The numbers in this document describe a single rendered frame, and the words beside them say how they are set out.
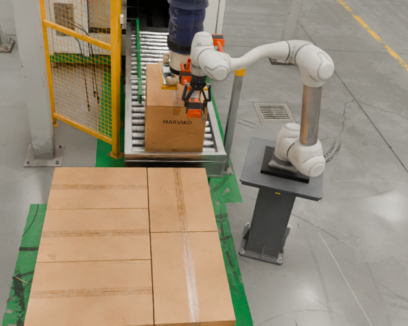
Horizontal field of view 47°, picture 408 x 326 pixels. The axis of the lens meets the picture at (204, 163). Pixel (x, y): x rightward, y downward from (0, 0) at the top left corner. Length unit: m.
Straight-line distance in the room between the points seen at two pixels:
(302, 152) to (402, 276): 1.42
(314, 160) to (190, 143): 0.94
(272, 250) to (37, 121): 2.08
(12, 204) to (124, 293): 1.59
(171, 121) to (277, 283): 1.31
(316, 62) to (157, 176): 1.31
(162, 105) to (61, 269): 1.20
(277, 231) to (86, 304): 1.42
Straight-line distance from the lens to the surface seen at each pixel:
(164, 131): 3.19
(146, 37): 5.08
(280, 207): 3.13
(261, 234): 3.31
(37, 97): 3.85
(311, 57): 2.44
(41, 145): 4.10
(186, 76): 2.78
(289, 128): 2.87
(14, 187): 3.95
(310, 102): 2.56
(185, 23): 2.81
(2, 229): 3.63
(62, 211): 2.90
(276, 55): 2.52
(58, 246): 2.71
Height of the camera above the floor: 2.54
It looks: 37 degrees down
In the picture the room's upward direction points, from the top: 8 degrees clockwise
